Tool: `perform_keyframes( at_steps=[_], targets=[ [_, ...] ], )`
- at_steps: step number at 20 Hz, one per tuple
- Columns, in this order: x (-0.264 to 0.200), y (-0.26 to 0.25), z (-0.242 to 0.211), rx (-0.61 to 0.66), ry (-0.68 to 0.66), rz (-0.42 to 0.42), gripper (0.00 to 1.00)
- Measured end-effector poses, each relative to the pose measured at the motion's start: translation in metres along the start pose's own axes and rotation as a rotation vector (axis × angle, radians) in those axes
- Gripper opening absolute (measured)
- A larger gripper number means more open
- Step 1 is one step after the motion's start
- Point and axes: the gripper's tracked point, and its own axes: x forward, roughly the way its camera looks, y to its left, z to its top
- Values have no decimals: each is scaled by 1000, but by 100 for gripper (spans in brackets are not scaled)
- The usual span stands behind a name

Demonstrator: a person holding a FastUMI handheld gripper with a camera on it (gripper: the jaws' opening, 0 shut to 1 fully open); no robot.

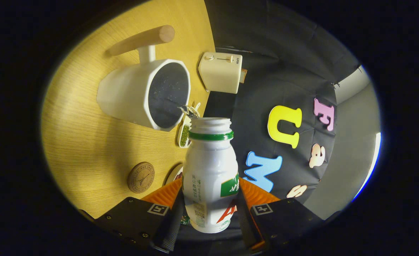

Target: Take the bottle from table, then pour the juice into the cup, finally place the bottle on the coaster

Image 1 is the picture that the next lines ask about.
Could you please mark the reddish brown meat pieces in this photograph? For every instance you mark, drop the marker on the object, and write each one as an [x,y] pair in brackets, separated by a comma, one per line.
[179,176]

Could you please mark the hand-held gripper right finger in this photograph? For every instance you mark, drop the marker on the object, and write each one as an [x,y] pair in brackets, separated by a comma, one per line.
[246,227]

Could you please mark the round wooden coaster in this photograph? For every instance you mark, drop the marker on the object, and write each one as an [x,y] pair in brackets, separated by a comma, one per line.
[141,177]

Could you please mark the cream toaster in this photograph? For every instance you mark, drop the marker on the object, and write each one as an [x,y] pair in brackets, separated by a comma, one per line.
[220,74]

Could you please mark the white juice bottle green label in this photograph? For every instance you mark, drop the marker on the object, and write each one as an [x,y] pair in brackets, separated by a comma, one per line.
[209,170]

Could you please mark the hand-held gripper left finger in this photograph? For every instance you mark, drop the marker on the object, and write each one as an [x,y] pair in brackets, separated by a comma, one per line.
[170,231]

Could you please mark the white round plate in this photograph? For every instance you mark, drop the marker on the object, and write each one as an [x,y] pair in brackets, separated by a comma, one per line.
[172,174]

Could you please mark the wooden table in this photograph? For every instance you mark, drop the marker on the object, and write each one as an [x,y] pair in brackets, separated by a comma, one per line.
[88,149]

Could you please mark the white divided snack tray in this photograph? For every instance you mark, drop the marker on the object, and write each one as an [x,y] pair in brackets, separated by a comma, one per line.
[184,137]

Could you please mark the toast slice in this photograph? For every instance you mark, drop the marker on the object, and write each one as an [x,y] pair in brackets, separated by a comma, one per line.
[244,75]

